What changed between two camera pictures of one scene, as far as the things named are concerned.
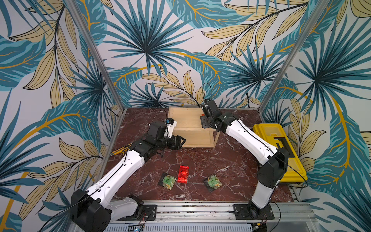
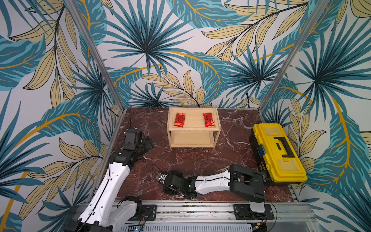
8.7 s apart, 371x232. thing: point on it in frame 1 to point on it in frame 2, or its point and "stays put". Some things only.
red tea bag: (183, 174) to (179, 120)
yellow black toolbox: (275, 134) stays put
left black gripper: (176, 144) to (148, 143)
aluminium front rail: (217, 216) stays put
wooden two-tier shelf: (188, 120) stays put
